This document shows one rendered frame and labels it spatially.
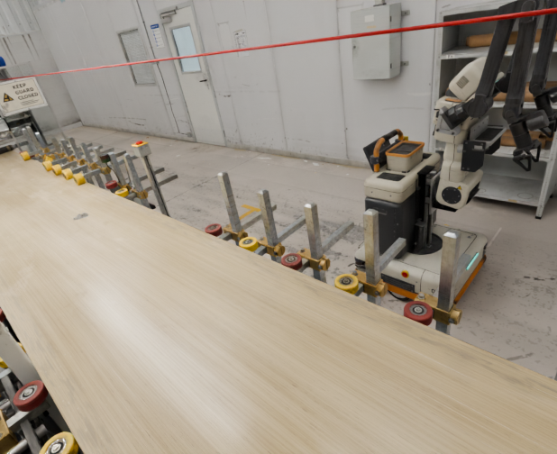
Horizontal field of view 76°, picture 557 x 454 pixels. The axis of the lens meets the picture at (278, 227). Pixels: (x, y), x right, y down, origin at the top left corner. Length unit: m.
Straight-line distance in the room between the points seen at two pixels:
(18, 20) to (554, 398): 11.84
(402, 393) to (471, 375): 0.17
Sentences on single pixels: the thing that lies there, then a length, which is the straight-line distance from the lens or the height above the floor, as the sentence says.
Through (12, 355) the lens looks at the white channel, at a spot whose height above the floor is 0.98.
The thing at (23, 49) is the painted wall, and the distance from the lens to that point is 11.76.
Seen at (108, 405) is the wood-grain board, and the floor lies 0.90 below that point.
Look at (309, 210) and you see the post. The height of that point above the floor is 1.09.
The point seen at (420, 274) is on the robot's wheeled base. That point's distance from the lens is 2.29.
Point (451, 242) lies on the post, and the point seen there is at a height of 1.11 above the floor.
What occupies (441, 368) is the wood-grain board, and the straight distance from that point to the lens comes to 1.02.
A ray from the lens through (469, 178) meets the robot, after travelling 2.17.
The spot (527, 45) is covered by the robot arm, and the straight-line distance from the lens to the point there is 1.75.
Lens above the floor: 1.70
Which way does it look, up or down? 30 degrees down
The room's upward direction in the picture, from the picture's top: 11 degrees counter-clockwise
